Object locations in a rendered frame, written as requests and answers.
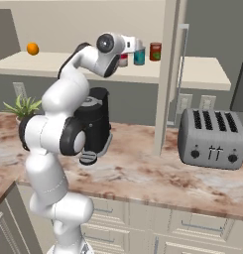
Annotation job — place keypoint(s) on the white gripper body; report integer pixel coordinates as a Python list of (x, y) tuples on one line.
[(139, 44)]

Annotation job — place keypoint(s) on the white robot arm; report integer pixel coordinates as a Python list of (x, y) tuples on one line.
[(47, 132)]

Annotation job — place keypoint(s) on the beige open cabinet door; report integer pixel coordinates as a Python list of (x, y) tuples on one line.
[(166, 76)]

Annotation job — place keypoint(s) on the beige cabinet shelf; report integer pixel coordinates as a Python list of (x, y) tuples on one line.
[(199, 74)]

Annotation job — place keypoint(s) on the grey cabinet door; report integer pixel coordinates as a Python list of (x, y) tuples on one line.
[(241, 82), (5, 34)]

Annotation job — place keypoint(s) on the grey base cabinet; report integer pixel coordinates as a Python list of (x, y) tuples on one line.
[(10, 225)]

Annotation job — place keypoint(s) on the teal can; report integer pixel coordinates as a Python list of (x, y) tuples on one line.
[(139, 57)]

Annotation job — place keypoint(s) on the white and red can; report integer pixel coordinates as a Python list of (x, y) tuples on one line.
[(124, 61)]

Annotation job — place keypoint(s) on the black coffee machine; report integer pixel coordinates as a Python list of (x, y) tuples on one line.
[(96, 122)]

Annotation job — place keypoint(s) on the orange fruit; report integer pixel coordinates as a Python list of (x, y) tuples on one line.
[(32, 48)]

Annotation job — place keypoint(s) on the grey four-slot toaster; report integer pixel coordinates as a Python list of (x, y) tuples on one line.
[(212, 140)]

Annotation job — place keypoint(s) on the green potted plant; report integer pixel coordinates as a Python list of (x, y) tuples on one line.
[(23, 107)]

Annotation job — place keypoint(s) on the beige drawer front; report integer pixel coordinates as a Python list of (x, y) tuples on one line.
[(108, 211), (106, 238), (200, 225)]

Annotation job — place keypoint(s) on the white wall outlet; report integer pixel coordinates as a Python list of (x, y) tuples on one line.
[(184, 103), (207, 102), (20, 90)]

